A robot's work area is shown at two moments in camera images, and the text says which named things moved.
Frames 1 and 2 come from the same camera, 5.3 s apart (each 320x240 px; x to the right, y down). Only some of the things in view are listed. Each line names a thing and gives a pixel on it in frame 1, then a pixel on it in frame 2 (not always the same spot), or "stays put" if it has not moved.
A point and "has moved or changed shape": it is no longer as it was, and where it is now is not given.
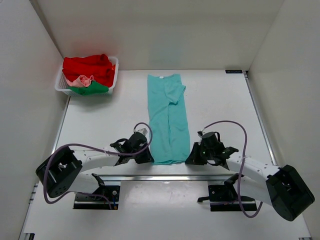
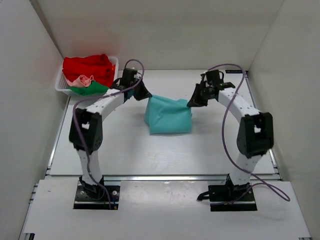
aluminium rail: [166, 178] stays put
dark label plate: [233, 71] stays put
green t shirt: [95, 88] stays put
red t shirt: [100, 67] stays put
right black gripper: [193, 158] → [195, 101]
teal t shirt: [169, 139] has moved or changed shape
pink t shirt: [81, 81] stays put
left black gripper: [146, 158] → [144, 94]
